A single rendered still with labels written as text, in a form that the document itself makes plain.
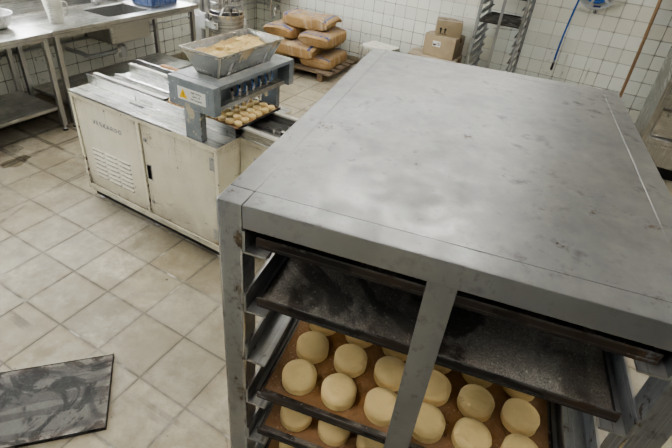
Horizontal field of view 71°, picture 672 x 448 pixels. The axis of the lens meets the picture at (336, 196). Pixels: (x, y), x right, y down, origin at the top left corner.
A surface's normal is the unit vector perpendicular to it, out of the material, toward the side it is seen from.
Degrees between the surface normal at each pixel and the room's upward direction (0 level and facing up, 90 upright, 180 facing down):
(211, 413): 0
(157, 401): 0
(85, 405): 0
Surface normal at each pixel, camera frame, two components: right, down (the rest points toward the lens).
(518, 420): 0.09, -0.83
